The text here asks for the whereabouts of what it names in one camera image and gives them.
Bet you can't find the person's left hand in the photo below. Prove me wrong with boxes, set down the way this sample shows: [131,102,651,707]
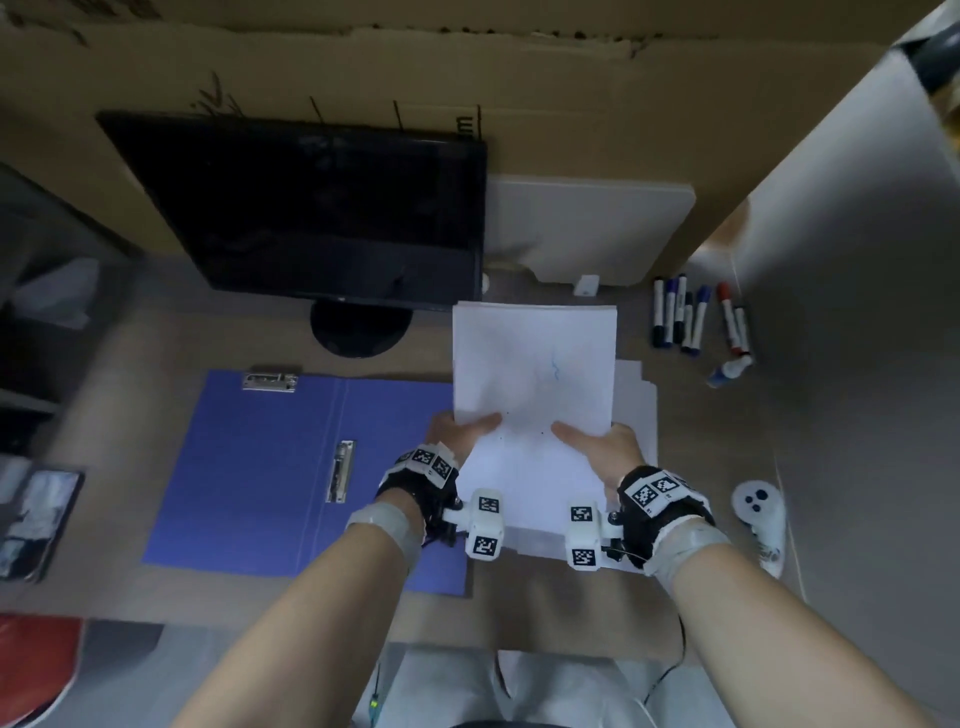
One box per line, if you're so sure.
[377,411,504,535]

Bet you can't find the person's right hand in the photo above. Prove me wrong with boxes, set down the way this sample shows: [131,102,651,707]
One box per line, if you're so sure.
[550,420,717,564]

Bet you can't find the white paper sheets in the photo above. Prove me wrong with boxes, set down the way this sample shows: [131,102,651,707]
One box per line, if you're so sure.
[451,300,619,538]

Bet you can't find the person's left forearm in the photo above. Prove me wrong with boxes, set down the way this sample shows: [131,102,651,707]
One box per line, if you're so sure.
[171,517,412,728]

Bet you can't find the person's right forearm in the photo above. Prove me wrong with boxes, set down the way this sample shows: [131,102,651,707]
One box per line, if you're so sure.
[667,541,960,728]

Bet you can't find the black marker wrist band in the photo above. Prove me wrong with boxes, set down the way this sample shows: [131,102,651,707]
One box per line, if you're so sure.
[615,465,717,565]
[377,442,462,543]

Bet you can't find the stack of white paper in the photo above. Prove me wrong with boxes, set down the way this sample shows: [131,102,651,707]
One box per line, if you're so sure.
[501,358,660,562]

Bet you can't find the grey wrist wrap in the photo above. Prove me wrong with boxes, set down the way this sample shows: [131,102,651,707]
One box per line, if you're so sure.
[345,500,423,577]
[643,520,733,595]

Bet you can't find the silver folder spring clamp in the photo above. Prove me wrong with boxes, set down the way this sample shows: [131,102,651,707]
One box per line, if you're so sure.
[325,440,357,505]

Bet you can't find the black round monitor base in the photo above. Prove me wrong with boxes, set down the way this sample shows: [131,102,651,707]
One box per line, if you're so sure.
[310,295,414,359]

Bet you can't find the row of whiteboard markers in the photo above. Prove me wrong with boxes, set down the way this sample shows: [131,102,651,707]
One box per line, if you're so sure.
[648,273,756,390]

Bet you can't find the white handheld controller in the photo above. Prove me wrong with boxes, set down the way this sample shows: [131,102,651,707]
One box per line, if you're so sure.
[730,479,788,579]

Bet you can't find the white plastic board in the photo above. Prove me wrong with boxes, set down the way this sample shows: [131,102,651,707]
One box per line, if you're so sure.
[486,174,696,288]

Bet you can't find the silver clipboard clip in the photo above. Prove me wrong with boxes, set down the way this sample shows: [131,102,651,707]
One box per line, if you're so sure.
[241,365,302,394]

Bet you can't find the blue file folder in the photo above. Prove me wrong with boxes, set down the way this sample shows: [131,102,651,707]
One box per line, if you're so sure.
[141,368,471,599]

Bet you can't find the person's white trousers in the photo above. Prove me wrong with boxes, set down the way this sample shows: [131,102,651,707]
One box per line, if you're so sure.
[367,648,680,728]

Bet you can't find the black computer monitor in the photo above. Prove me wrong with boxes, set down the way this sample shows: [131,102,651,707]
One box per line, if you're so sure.
[96,110,490,313]

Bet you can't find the white partition panel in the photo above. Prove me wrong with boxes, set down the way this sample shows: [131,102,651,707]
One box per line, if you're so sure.
[688,43,960,706]

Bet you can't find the brown cardboard panel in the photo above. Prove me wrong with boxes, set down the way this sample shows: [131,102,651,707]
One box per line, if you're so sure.
[0,0,905,280]

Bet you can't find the clear plastic bag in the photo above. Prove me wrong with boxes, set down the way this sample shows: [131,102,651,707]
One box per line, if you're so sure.
[13,257,102,330]

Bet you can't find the black flat tray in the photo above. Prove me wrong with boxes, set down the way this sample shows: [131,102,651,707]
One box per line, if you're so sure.
[0,463,87,585]

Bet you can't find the red object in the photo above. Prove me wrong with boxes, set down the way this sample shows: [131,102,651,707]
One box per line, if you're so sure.
[0,613,85,728]

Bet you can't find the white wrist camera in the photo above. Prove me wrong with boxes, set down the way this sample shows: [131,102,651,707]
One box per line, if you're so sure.
[441,488,506,561]
[565,500,625,573]

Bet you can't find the thin black cable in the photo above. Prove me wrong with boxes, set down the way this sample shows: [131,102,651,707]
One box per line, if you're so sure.
[643,611,689,708]

